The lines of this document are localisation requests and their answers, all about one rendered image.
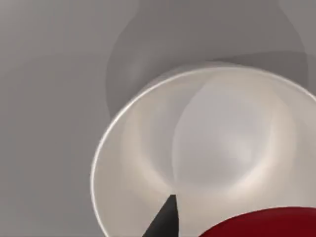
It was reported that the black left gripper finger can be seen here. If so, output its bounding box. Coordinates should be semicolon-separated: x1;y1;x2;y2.
142;194;179;237

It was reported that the dark red round object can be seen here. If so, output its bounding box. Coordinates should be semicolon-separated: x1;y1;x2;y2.
200;206;316;237

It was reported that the white bowl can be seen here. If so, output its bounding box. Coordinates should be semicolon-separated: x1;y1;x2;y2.
90;67;316;237

